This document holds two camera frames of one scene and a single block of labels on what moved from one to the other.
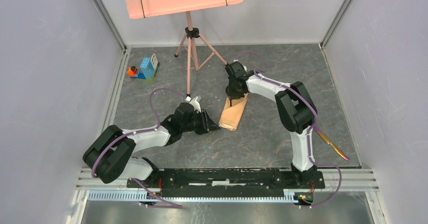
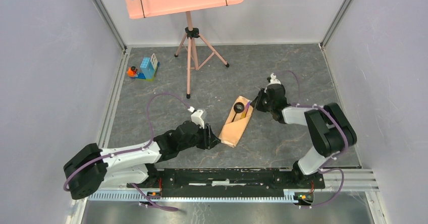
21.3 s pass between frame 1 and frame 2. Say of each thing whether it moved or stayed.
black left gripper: moved
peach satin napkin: moved
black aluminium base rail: stayed
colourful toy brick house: stayed
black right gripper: moved
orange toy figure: stayed
